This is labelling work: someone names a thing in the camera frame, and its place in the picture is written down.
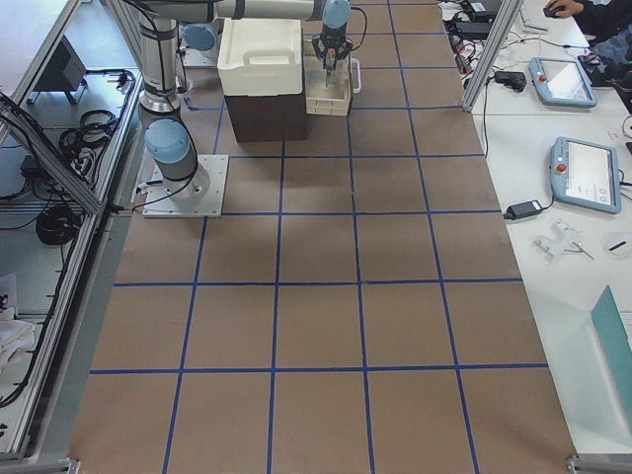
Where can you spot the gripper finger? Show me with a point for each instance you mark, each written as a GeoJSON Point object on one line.
{"type": "Point", "coordinates": [346, 48]}
{"type": "Point", "coordinates": [319, 48]}

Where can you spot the teal folder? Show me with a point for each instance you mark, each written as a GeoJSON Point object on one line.
{"type": "Point", "coordinates": [611, 333]}

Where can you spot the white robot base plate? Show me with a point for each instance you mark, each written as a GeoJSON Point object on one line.
{"type": "Point", "coordinates": [203, 195]}

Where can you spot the grey orange handled scissors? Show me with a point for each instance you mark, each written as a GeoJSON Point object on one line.
{"type": "Point", "coordinates": [329, 65]}

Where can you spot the blue teach pendant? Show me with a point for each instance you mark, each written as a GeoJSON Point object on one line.
{"type": "Point", "coordinates": [561, 82]}
{"type": "Point", "coordinates": [585, 174]}

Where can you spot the dark brown drawer cabinet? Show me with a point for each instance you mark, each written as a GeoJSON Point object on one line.
{"type": "Point", "coordinates": [268, 118]}

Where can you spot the near blue teach pendant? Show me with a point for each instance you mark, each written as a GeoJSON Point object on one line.
{"type": "Point", "coordinates": [585, 174]}

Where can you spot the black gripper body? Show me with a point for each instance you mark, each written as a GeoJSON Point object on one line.
{"type": "Point", "coordinates": [332, 41]}

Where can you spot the far blue teach pendant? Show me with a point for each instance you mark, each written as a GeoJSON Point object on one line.
{"type": "Point", "coordinates": [561, 82]}

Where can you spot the aluminium frame post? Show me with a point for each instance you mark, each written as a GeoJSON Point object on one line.
{"type": "Point", "coordinates": [497, 36]}

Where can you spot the person at desk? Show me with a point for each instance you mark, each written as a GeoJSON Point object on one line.
{"type": "Point", "coordinates": [609, 26]}

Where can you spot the white foam box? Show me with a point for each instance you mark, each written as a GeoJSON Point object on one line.
{"type": "Point", "coordinates": [259, 58]}

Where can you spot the wooden drawer with white handle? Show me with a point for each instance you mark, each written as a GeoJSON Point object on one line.
{"type": "Point", "coordinates": [331, 94]}

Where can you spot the black power adapter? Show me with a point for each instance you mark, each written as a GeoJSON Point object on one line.
{"type": "Point", "coordinates": [523, 210]}

